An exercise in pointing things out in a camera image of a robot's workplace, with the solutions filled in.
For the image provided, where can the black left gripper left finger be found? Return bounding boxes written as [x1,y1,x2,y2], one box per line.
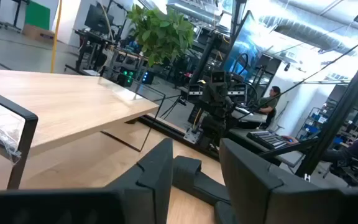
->
[0,138,174,224]

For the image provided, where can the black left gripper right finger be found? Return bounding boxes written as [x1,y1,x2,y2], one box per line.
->
[219,138,358,224]

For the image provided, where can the black rubber slide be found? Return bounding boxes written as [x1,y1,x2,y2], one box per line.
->
[213,201,239,224]
[172,155,231,207]

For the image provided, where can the wooden shelf black metal legs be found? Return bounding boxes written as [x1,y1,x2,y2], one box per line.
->
[0,68,167,190]

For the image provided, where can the gray desk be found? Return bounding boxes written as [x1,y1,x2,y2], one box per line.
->
[228,127,306,169]

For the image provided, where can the black computer keyboard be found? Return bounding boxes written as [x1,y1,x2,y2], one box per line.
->
[246,130,289,151]

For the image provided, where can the large blue display screen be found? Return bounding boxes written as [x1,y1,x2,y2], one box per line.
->
[222,11,262,82]

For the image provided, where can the person's hand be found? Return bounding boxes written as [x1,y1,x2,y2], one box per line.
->
[282,135,300,145]

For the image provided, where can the green potted plant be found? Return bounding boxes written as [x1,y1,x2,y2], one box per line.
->
[126,3,196,68]

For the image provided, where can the black computer monitor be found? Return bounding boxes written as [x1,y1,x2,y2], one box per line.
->
[84,2,115,35]

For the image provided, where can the brown cardboard box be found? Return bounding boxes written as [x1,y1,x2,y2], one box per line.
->
[22,24,55,44]

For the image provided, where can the green board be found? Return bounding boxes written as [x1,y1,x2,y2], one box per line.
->
[24,0,51,31]

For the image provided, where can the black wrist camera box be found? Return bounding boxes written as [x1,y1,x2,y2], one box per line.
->
[211,70,228,86]

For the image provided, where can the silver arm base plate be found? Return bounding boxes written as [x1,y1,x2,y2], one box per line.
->
[183,126,203,144]

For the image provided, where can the black table frame rail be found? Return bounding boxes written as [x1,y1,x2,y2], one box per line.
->
[138,114,220,160]

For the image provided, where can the thin black hanging cable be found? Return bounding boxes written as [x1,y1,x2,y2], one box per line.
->
[237,29,358,121]

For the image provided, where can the black aluminium frame post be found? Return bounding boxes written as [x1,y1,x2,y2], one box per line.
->
[295,37,358,179]

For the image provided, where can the silver ventilation duct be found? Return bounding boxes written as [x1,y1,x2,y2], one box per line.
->
[258,15,357,57]

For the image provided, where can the yellow hanging cable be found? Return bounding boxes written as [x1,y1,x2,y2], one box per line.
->
[50,0,63,74]

